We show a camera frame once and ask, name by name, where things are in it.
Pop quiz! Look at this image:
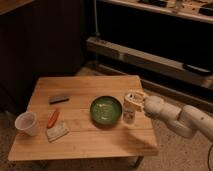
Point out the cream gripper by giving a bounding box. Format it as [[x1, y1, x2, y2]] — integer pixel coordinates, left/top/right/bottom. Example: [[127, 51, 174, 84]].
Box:
[[124, 90, 148, 112]]

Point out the grey metal shelf beam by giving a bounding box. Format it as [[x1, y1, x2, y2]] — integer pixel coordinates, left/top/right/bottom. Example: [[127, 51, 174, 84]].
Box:
[[86, 37, 213, 90]]

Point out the white plastic cup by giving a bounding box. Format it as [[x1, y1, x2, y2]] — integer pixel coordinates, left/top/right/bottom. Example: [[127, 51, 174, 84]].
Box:
[[15, 112, 39, 136]]

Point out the wooden table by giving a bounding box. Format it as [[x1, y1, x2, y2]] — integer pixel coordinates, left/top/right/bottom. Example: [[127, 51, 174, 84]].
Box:
[[8, 76, 158, 161]]

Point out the clear plastic bottle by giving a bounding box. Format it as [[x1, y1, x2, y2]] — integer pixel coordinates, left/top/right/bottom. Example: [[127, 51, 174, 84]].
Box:
[[123, 96, 135, 124]]

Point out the dark grey block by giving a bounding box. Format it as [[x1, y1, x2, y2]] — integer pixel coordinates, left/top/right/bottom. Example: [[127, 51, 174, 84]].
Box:
[[49, 95, 69, 104]]

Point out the green bowl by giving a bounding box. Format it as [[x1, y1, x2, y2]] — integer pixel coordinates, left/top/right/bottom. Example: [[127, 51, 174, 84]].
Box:
[[90, 96, 122, 125]]

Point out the orange carrot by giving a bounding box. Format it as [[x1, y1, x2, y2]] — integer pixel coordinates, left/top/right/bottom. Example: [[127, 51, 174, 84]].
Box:
[[47, 109, 60, 129]]

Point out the beige sponge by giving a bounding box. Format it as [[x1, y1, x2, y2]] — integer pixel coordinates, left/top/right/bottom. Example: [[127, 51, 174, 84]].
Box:
[[46, 122, 70, 142]]

